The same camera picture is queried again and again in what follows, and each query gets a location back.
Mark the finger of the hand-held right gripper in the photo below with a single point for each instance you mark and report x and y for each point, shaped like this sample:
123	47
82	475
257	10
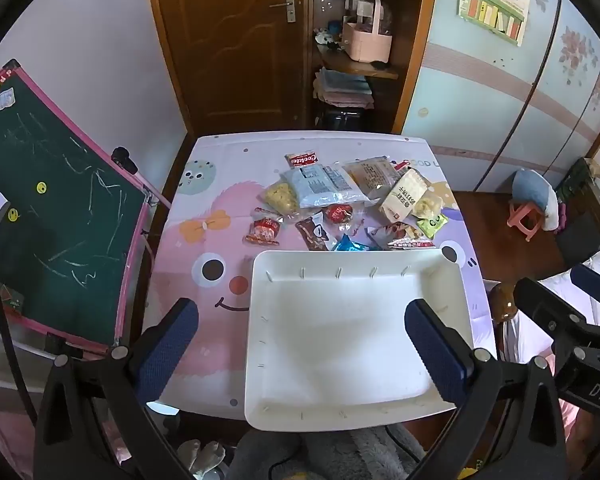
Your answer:
545	305
597	285

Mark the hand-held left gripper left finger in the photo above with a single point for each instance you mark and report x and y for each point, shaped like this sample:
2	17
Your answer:
172	345

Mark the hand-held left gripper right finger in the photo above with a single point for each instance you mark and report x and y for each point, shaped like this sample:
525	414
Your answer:
432	350

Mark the white plastic tray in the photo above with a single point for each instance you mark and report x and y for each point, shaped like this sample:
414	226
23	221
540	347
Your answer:
340	330

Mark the clear bag of yellow snack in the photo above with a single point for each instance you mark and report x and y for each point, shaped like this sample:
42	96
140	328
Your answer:
280	197

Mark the clear orange cake packet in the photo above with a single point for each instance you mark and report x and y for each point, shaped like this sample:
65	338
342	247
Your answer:
370	175

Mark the red white cookie packet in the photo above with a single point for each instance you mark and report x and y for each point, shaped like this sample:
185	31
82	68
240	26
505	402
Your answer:
303	159

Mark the brown round knob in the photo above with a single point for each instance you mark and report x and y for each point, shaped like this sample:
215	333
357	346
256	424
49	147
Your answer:
503	302

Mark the pink plastic stool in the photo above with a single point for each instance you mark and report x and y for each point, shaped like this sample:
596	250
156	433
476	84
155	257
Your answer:
526	217

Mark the red white pictured snack packet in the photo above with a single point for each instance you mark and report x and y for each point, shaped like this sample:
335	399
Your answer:
400	237

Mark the blue cushion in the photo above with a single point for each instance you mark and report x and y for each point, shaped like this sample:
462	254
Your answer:
530	187

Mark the small green snack packet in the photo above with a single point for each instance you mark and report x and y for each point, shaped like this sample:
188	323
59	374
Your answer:
432	225

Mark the shiny blue snack packet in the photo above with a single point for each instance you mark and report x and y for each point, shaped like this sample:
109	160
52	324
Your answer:
351	245

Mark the small red snack packet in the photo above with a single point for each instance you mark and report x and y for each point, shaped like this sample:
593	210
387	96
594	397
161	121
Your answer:
263	231

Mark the small clear yellow snack bag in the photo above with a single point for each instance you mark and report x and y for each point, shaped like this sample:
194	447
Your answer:
435	204

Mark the grey plush cloth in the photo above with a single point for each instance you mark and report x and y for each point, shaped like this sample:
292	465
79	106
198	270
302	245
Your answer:
330	457

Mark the yellow white snack packet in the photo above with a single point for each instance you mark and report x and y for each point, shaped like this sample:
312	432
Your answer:
402	195

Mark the round red wrapped snack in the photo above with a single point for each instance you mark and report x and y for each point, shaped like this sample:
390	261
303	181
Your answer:
341	214

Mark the brown snack packet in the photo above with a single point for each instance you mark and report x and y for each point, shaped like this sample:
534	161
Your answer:
316	232

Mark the pale blue snack packet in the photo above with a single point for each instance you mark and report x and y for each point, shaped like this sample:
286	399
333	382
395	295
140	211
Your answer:
315	182

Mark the black bag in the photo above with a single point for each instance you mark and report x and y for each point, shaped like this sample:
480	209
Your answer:
337	117

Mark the stack of folded cloths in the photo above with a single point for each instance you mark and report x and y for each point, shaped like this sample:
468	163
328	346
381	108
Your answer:
342	87

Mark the brown wooden door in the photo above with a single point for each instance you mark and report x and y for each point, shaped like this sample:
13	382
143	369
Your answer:
230	50

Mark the brown wooden shelf unit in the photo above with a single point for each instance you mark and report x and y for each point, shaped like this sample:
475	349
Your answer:
405	35

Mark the small shelf trinkets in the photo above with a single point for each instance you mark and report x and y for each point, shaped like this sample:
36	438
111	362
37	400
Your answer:
326	36

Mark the green chalkboard with pink frame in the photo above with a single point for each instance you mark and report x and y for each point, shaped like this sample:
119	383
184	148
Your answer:
55	220

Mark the wall poster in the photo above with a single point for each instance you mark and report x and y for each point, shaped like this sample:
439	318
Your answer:
492	2

